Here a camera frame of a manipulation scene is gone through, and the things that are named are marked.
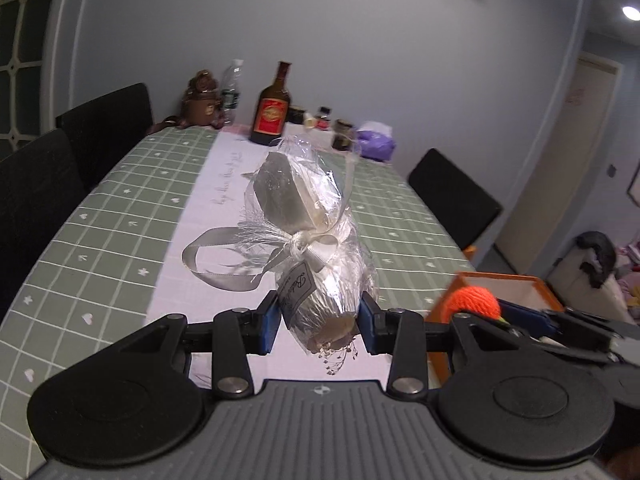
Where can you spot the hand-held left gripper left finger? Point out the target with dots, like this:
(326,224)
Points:
(267,325)

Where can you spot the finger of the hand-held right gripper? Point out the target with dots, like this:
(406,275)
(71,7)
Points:
(575,352)
(530,317)

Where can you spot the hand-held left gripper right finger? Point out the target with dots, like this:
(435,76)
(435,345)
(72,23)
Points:
(367,327)

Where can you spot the orange cardboard box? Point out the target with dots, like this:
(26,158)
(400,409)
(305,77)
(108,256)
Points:
(525,287)

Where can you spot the orange crocheted item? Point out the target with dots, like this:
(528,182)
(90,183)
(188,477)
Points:
(470,302)

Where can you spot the cellophane white gift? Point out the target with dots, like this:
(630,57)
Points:
(300,200)

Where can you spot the beige sofa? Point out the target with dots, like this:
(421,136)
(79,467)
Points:
(610,300)

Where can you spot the black bag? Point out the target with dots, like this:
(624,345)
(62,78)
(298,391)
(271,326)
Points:
(597,255)

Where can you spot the white table runner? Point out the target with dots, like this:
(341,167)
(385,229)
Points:
(220,190)

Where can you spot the beige door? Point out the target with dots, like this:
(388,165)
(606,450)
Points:
(565,160)

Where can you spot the purple tissue pack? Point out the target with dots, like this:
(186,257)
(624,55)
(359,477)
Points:
(376,142)

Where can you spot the glass jar with dark lid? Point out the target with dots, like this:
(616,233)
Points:
(343,135)

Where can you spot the small white capped bottle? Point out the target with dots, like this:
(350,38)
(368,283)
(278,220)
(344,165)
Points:
(310,120)

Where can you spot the brown liquor bottle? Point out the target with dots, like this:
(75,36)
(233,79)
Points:
(270,115)

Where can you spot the small ink bottle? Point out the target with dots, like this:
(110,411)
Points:
(324,117)

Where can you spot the brown bear shaped bottle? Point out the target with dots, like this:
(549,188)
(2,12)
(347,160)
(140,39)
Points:
(202,102)

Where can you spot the clear plastic water bottle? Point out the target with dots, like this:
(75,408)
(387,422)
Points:
(231,90)

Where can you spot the large black chair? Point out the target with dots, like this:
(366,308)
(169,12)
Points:
(35,210)

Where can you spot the ceiling light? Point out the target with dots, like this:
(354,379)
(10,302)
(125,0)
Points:
(632,12)

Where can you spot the lattice window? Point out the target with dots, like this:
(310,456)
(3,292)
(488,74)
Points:
(25,35)

